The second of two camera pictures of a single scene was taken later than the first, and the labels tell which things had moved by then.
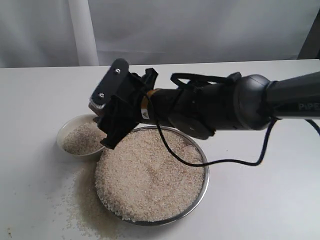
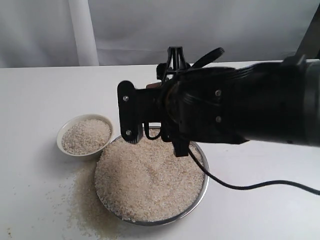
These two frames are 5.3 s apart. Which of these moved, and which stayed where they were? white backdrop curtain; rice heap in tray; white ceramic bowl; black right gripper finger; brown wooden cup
Moved: black right gripper finger; brown wooden cup
Stayed: rice heap in tray; white backdrop curtain; white ceramic bowl
